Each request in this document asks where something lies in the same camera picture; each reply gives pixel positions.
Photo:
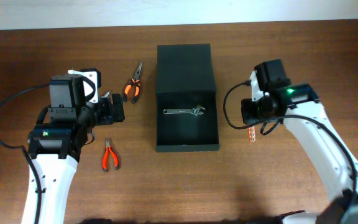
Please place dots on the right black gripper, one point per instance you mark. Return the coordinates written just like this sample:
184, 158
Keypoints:
247, 116

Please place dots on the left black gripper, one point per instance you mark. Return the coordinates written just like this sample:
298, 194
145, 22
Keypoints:
110, 116

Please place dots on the orange socket bit rail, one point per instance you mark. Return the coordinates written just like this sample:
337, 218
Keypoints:
252, 137

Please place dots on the orange black needle-nose pliers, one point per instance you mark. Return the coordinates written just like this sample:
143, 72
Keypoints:
135, 83

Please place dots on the silver adjustable wrench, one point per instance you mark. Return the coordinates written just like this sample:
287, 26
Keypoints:
196, 111

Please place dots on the black box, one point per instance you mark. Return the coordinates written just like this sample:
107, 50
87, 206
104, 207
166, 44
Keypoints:
185, 79

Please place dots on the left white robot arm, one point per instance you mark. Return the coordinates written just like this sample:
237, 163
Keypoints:
56, 141

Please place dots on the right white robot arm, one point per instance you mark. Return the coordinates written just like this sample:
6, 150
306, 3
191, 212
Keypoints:
299, 109

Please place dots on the yellow black screwdriver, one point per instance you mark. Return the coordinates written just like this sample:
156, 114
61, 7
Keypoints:
106, 94

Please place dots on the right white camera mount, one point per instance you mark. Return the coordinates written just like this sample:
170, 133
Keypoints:
257, 94

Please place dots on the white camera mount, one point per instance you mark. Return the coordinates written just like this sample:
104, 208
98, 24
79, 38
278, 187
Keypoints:
91, 81
257, 94

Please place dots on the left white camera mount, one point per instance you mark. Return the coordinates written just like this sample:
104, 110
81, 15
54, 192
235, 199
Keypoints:
91, 81

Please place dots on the red handled cutting pliers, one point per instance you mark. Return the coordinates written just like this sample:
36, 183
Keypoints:
109, 152

